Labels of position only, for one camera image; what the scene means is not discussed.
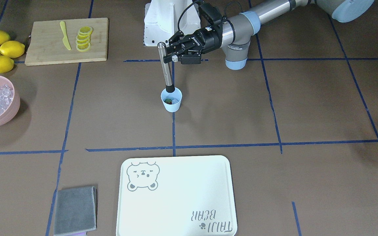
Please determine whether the white bear tray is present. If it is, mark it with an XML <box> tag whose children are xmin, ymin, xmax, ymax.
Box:
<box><xmin>116</xmin><ymin>155</ymin><xmax>238</xmax><ymax>236</ymax></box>

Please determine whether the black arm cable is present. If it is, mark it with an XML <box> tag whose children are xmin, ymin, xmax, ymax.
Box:
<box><xmin>177</xmin><ymin>0</ymin><xmax>242</xmax><ymax>36</ymax></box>

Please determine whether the wooden cutting board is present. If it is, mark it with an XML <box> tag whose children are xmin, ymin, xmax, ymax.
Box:
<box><xmin>25</xmin><ymin>18</ymin><xmax>109</xmax><ymax>66</ymax></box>

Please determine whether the pink bowl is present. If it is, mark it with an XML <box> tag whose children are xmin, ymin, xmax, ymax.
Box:
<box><xmin>0</xmin><ymin>76</ymin><xmax>20</xmax><ymax>126</ymax></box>

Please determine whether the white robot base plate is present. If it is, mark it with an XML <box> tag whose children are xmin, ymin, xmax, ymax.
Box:
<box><xmin>143</xmin><ymin>0</ymin><xmax>201</xmax><ymax>47</ymax></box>

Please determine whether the grey folded cloth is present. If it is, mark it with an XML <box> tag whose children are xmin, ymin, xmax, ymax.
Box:
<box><xmin>53</xmin><ymin>186</ymin><xmax>96</xmax><ymax>236</ymax></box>

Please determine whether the red strawberry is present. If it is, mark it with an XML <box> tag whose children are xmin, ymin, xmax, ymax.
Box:
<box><xmin>164</xmin><ymin>98</ymin><xmax>173</xmax><ymax>105</ymax></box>

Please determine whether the yellow plastic knife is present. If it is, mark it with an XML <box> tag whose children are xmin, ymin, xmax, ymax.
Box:
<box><xmin>59</xmin><ymin>21</ymin><xmax>72</xmax><ymax>50</ymax></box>

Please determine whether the lemon slice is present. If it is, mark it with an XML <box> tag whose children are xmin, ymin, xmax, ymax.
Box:
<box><xmin>78</xmin><ymin>26</ymin><xmax>93</xmax><ymax>36</ymax></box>
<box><xmin>75</xmin><ymin>34</ymin><xmax>91</xmax><ymax>45</ymax></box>
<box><xmin>75</xmin><ymin>42</ymin><xmax>91</xmax><ymax>52</ymax></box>

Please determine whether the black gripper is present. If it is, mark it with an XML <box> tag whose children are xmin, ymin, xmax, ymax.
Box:
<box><xmin>162</xmin><ymin>24</ymin><xmax>222</xmax><ymax>65</ymax></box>

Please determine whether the light blue cup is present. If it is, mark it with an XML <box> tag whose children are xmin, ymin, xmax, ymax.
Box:
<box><xmin>160</xmin><ymin>87</ymin><xmax>182</xmax><ymax>112</ymax></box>

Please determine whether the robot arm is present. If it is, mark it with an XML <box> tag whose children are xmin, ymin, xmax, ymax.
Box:
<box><xmin>158</xmin><ymin>0</ymin><xmax>373</xmax><ymax>70</ymax></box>

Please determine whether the steel muddler rod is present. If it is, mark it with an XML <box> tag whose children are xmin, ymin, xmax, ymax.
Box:
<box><xmin>157</xmin><ymin>42</ymin><xmax>175</xmax><ymax>93</ymax></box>

